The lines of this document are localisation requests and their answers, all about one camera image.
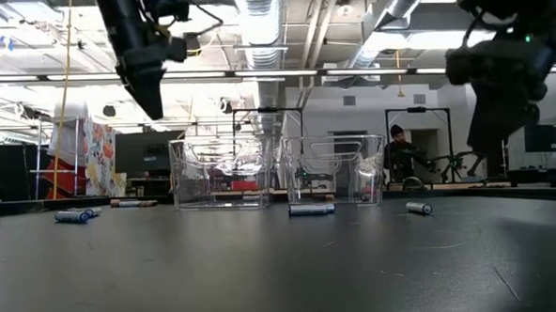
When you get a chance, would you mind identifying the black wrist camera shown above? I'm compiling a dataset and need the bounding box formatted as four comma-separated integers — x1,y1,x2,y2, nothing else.
159,36,190,63
444,44,506,86

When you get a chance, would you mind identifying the person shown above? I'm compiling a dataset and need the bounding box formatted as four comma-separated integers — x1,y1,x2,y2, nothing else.
382,122,430,185

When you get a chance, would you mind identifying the floral patterned curtain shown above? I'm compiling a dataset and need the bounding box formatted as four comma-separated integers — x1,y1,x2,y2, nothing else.
82,116,130,199

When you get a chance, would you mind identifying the smooth spiral silver duct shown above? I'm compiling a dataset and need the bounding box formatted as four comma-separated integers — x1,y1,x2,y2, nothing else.
344,0,444,70

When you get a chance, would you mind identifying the black computer monitor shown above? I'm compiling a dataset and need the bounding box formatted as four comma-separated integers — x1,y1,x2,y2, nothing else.
113,130,186,175

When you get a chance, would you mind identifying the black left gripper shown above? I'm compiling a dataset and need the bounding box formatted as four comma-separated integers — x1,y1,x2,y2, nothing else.
95,0,167,123

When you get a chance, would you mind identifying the red board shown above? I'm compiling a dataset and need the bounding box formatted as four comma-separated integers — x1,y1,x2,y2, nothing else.
42,157,89,200

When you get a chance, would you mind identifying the black round ceiling device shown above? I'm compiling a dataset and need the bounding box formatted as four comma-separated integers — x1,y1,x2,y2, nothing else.
185,30,203,56

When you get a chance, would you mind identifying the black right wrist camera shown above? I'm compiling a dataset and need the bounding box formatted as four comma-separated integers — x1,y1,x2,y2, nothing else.
444,44,506,86

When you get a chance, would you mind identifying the clear plastic bin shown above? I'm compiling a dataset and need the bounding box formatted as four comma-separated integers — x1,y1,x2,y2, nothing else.
167,134,276,212
280,132,388,210

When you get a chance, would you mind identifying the red plastic bin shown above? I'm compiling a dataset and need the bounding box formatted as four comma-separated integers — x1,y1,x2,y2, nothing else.
229,179,262,193

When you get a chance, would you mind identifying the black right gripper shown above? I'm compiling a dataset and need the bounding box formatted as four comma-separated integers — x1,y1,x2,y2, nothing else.
462,21,556,179

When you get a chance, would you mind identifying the dark wall monitor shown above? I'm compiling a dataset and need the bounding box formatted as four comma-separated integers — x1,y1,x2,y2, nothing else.
523,123,556,155

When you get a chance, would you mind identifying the metal rack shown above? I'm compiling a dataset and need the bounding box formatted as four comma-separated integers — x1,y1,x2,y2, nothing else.
26,116,85,201

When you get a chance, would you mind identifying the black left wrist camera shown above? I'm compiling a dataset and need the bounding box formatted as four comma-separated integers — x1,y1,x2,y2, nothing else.
159,36,190,63

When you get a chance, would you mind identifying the black gantry frame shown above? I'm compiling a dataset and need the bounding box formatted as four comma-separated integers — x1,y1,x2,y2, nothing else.
384,104,452,138

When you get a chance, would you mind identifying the flexible ribbed silver duct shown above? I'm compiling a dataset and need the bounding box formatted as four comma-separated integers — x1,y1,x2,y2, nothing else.
232,0,288,72

